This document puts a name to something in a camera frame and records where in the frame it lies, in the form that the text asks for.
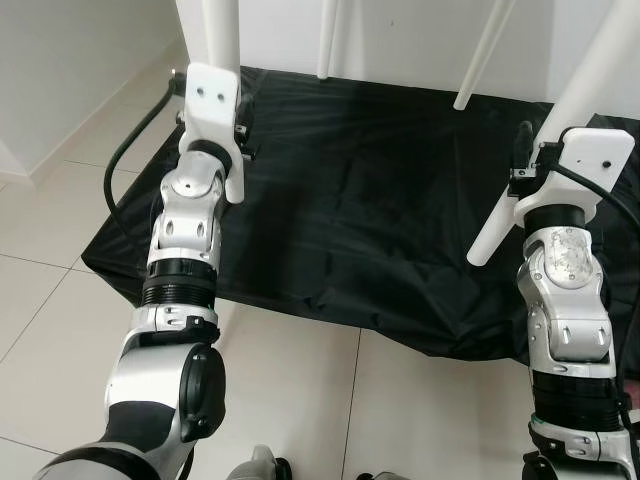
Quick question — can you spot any white plastic table leg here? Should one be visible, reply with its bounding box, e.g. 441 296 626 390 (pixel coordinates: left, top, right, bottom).
317 0 343 81
465 0 640 269
200 0 248 206
453 0 517 111

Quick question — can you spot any black table cloth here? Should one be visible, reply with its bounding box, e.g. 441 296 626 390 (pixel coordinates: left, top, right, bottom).
82 65 640 366

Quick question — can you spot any grey left robot foot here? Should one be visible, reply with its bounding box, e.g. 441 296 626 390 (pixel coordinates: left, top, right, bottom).
228 445 293 480

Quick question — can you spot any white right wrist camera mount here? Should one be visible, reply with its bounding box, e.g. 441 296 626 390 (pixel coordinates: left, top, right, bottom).
512 127 636 216

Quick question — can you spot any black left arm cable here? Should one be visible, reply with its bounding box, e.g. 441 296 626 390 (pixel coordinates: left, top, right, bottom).
105 70 191 241

